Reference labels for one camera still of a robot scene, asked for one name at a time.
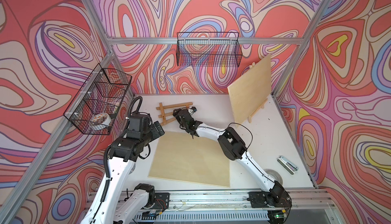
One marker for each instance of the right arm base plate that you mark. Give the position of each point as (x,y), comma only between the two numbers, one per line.
(261,199)

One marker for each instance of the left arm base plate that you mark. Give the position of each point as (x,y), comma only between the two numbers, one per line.
(161,201)

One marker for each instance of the plywood board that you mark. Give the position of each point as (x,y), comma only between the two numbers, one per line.
(180,157)
(242,93)

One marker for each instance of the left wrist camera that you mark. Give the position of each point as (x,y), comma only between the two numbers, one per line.
(139,122)

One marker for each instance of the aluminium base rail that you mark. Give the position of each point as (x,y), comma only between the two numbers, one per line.
(312,206)

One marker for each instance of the back black wire basket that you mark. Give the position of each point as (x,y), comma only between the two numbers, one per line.
(208,49)

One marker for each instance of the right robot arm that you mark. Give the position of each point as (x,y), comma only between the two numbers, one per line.
(235,149)

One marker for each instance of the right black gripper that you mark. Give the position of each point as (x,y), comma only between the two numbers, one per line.
(175,114)

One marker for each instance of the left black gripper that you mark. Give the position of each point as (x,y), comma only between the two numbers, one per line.
(156,134)

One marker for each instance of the metal stapler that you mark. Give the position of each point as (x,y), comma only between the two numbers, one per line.
(287,165)

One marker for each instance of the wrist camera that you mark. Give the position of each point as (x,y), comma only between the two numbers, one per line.
(139,122)
(192,110)

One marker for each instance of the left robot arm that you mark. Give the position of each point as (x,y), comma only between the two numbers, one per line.
(119,161)

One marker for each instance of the left black wire basket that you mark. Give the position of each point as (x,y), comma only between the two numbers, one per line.
(102,92)

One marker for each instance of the patterned tape roll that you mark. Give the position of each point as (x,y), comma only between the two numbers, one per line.
(100,121)

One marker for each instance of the clear tape roll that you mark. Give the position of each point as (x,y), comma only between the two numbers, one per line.
(273,176)

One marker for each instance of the black wire basket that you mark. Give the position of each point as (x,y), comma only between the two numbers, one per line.
(102,92)
(208,49)

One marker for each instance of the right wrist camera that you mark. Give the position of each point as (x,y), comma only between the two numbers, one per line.
(192,110)

